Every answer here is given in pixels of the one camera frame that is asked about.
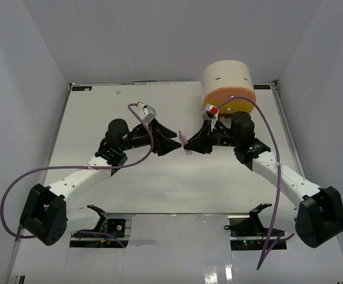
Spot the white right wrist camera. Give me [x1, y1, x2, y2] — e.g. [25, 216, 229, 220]
[202, 104, 219, 131]

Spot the yellow drawer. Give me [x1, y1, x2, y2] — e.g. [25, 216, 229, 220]
[202, 99, 254, 115]

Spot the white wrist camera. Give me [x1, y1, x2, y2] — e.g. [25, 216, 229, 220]
[202, 104, 219, 131]
[136, 102, 157, 124]

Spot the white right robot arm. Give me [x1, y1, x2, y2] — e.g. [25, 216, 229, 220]
[184, 108, 343, 248]

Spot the round beige drawer cabinet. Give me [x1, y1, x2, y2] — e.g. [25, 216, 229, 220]
[201, 60, 254, 95]

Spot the pink highlighter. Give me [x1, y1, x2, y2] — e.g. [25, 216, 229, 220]
[178, 131, 192, 156]

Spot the orange top drawer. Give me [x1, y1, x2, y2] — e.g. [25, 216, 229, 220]
[203, 86, 256, 102]

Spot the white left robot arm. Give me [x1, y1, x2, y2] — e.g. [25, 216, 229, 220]
[20, 118, 182, 246]

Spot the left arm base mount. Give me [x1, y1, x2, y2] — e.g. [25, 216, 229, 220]
[67, 205, 134, 249]

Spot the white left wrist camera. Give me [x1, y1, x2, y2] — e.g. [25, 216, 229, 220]
[136, 102, 157, 124]

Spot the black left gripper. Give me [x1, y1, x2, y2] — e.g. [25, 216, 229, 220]
[121, 118, 182, 157]

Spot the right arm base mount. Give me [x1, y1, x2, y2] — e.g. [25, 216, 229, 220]
[224, 204, 271, 251]

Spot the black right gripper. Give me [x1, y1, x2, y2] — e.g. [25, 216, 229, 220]
[184, 120, 240, 154]

